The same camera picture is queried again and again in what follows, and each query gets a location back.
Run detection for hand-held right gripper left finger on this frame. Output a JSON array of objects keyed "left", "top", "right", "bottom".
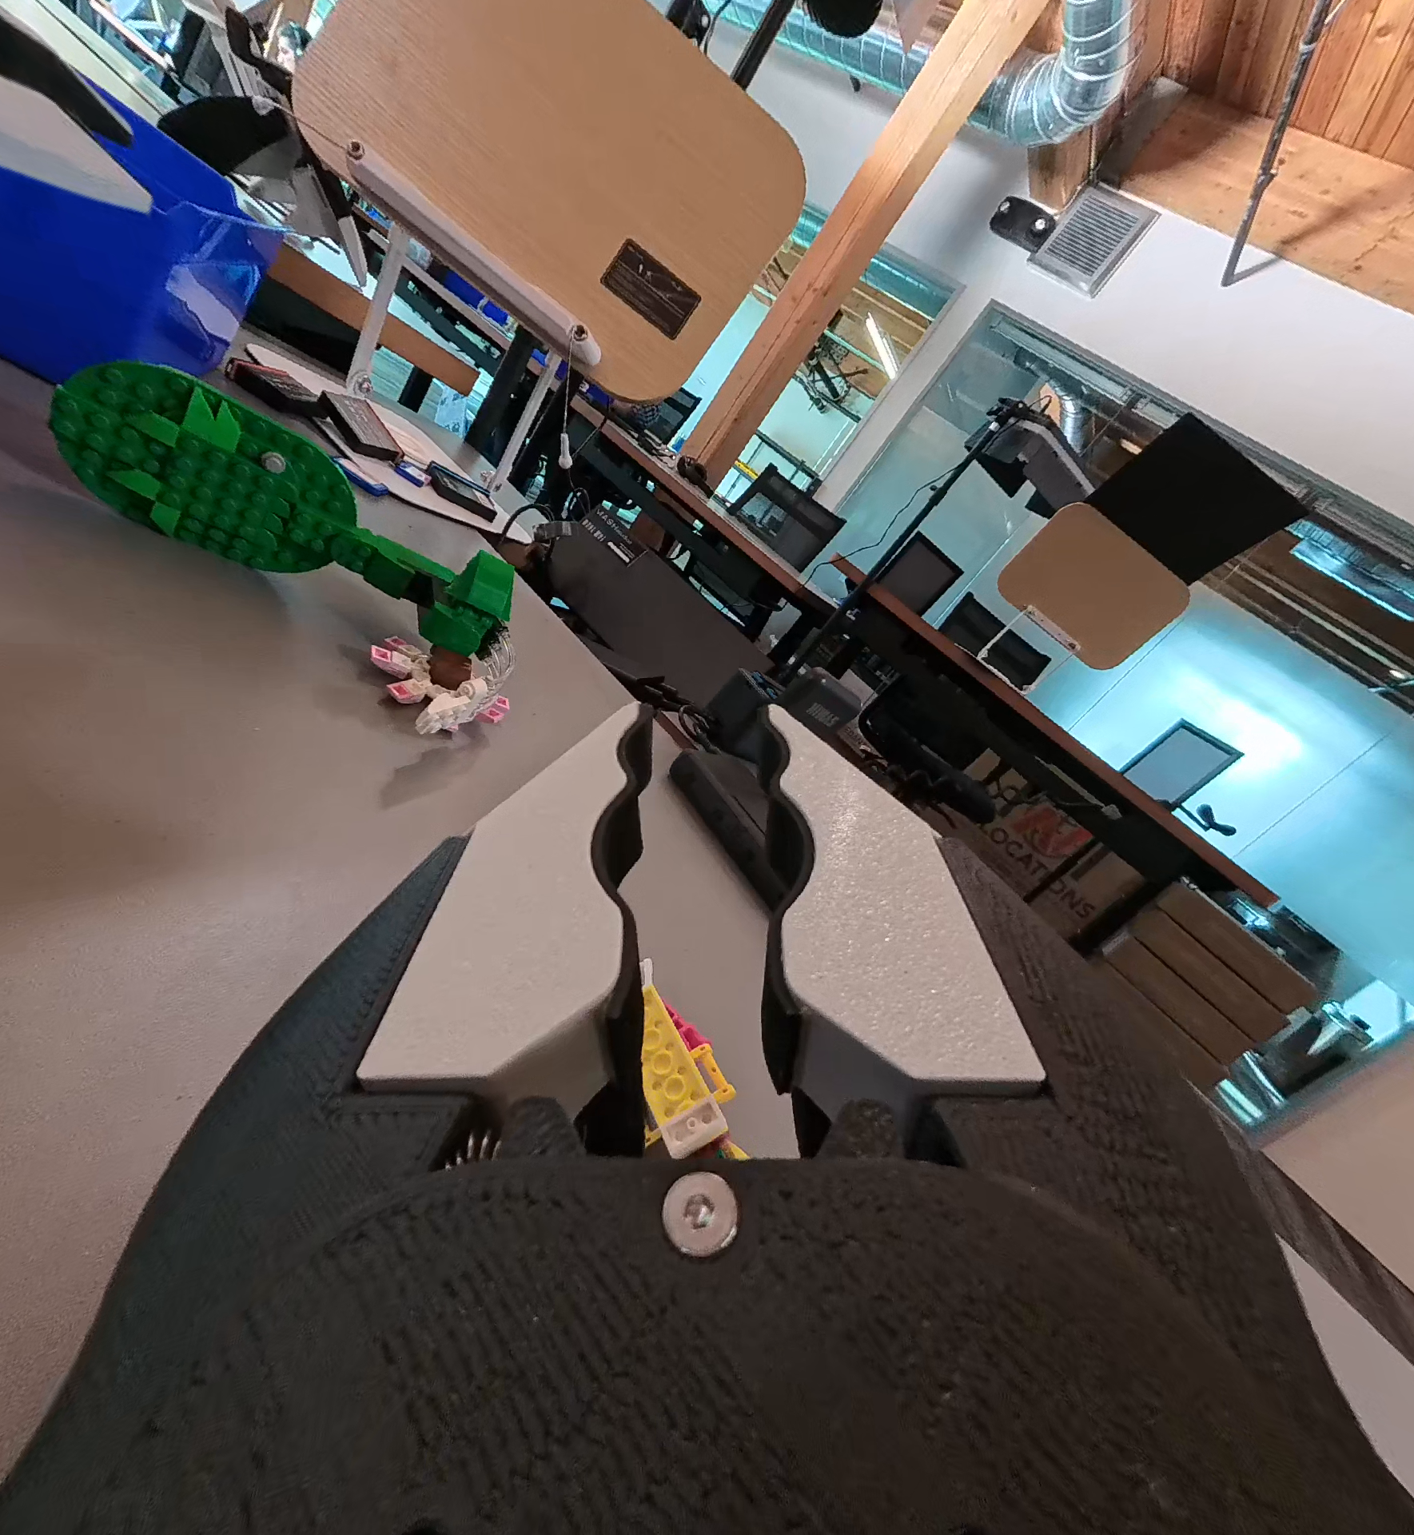
[{"left": 356, "top": 703, "right": 657, "bottom": 1123}]

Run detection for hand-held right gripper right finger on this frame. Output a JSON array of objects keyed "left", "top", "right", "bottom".
[{"left": 760, "top": 706, "right": 1047, "bottom": 1134}]

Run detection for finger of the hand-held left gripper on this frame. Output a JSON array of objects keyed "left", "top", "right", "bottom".
[{"left": 0, "top": 21, "right": 154, "bottom": 217}]

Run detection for pink and yellow lego assembly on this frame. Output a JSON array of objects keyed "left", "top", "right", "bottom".
[{"left": 640, "top": 957, "right": 750, "bottom": 1160}]

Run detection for white and pink lego flower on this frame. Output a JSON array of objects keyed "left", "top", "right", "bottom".
[{"left": 371, "top": 634, "right": 517, "bottom": 737}]

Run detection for green lego plant build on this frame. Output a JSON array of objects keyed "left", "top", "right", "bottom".
[{"left": 48, "top": 360, "right": 516, "bottom": 663}]

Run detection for blue plastic bin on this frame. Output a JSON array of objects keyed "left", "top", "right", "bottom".
[{"left": 0, "top": 106, "right": 288, "bottom": 385}]

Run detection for black power strip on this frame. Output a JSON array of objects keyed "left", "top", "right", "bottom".
[{"left": 669, "top": 750, "right": 784, "bottom": 906}]

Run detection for black and grey device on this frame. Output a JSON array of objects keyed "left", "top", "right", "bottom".
[{"left": 159, "top": 93, "right": 367, "bottom": 285}]

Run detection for long wooden desk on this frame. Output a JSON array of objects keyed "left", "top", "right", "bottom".
[{"left": 571, "top": 406, "right": 1280, "bottom": 909}]

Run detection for wooden crates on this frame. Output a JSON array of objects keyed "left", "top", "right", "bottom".
[{"left": 1099, "top": 878, "right": 1322, "bottom": 1087}]

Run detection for black flat box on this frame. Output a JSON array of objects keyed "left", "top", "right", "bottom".
[{"left": 226, "top": 357, "right": 327, "bottom": 417}]

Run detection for black monitor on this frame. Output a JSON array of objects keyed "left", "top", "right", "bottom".
[
  {"left": 872, "top": 533, "right": 964, "bottom": 615},
  {"left": 729, "top": 466, "right": 846, "bottom": 572}
]

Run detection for small wooden panel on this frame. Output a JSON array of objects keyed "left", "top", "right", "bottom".
[{"left": 996, "top": 502, "right": 1192, "bottom": 672}]

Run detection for black square box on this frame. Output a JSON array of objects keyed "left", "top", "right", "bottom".
[{"left": 319, "top": 390, "right": 403, "bottom": 465}]

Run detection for wooden stand panel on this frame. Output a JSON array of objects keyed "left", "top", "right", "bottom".
[{"left": 291, "top": 0, "right": 807, "bottom": 404}]

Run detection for black flat panel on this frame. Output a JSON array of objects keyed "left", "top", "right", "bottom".
[{"left": 1086, "top": 412, "right": 1307, "bottom": 587}]

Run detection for wooden ceiling beam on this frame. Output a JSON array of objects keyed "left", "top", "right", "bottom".
[{"left": 682, "top": 0, "right": 1050, "bottom": 484}]

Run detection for grey vent grille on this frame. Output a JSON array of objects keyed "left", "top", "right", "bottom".
[{"left": 1026, "top": 184, "right": 1161, "bottom": 297}]

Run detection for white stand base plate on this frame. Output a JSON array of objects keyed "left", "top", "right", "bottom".
[{"left": 244, "top": 344, "right": 506, "bottom": 530}]

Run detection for white stand frame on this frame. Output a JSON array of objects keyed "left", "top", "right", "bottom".
[{"left": 343, "top": 142, "right": 602, "bottom": 496}]

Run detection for silver ventilation duct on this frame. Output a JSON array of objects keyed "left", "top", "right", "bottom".
[{"left": 967, "top": 0, "right": 1154, "bottom": 148}]

